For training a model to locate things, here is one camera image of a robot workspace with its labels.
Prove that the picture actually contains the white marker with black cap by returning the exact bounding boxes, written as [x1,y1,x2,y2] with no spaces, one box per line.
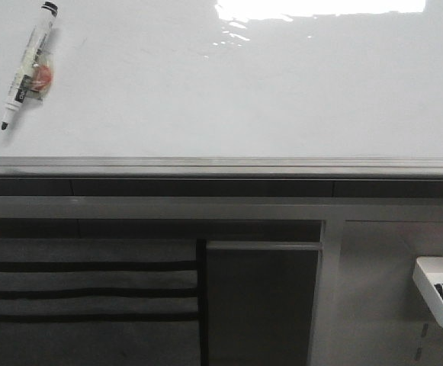
[1,1,58,130]

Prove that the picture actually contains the dark glass panel with stripes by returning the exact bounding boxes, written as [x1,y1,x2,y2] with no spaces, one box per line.
[0,219,322,365]

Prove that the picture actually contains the white whiteboard with aluminium frame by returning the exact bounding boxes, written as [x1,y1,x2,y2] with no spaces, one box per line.
[0,1,443,177]

